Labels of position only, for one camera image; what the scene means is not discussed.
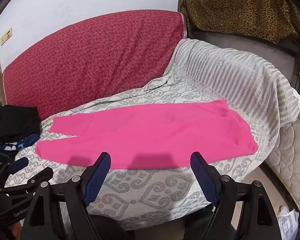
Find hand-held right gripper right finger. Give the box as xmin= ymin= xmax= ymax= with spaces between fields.
xmin=191 ymin=152 xmax=282 ymax=240

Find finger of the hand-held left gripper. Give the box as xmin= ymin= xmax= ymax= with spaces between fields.
xmin=4 ymin=157 xmax=29 ymax=175
xmin=1 ymin=167 xmax=54 ymax=198

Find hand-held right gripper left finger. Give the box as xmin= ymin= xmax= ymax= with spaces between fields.
xmin=21 ymin=152 xmax=112 ymax=240

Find pink pants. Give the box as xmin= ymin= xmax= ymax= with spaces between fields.
xmin=35 ymin=99 xmax=258 ymax=170

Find blue white printed cloth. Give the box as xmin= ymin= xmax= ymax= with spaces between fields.
xmin=0 ymin=134 xmax=40 ymax=152

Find black folded cloth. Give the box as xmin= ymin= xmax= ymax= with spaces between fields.
xmin=0 ymin=105 xmax=40 ymax=142

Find person's dark trouser legs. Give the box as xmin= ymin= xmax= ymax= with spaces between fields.
xmin=90 ymin=207 xmax=215 ymax=240

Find white quilted mattress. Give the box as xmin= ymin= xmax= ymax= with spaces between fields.
xmin=266 ymin=81 xmax=300 ymax=210

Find white crumpled plastic bag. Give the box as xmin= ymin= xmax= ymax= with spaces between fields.
xmin=276 ymin=205 xmax=300 ymax=240

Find white grey patterned blanket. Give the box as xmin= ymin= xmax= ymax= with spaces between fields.
xmin=4 ymin=39 xmax=300 ymax=232

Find red patterned mattress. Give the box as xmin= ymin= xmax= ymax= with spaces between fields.
xmin=1 ymin=10 xmax=188 ymax=120

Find leopard print cloth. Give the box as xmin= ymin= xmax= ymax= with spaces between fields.
xmin=177 ymin=0 xmax=300 ymax=94

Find beige wall socket plate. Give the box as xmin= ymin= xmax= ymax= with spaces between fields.
xmin=0 ymin=27 xmax=13 ymax=46

